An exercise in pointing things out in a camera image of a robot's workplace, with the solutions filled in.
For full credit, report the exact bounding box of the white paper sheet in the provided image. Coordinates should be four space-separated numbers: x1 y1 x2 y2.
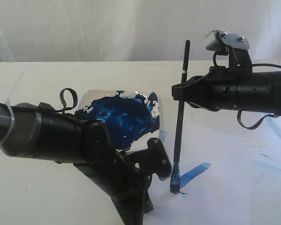
144 106 281 225

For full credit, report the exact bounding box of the blue tape piece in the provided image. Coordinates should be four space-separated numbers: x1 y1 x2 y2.
159 130 168 142

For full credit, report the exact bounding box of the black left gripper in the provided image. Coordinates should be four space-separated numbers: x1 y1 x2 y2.
74 120 154 225

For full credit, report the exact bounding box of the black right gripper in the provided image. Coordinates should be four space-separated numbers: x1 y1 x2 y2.
172 67 246 112

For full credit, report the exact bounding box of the white zip tie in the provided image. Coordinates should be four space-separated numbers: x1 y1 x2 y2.
0 73 23 157

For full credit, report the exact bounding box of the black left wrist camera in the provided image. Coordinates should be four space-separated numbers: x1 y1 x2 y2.
128 138 172 180

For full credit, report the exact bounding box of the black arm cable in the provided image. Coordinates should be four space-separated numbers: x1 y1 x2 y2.
212 50 281 129
14 88 113 132

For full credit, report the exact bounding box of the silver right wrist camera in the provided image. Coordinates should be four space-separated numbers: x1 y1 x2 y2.
205 29 250 52

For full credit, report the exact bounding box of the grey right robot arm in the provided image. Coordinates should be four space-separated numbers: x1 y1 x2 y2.
171 68 281 116

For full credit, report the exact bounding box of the white plate with blue paint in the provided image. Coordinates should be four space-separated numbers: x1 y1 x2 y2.
75 90 160 152

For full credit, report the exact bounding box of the black paintbrush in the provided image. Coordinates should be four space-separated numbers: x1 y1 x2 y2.
170 40 190 194

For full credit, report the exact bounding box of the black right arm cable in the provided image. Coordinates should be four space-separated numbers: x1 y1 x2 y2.
212 50 281 129

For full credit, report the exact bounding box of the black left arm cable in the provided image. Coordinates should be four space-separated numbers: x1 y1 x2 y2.
14 88 113 132

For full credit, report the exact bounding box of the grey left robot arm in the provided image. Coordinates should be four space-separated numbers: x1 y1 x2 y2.
0 103 153 225

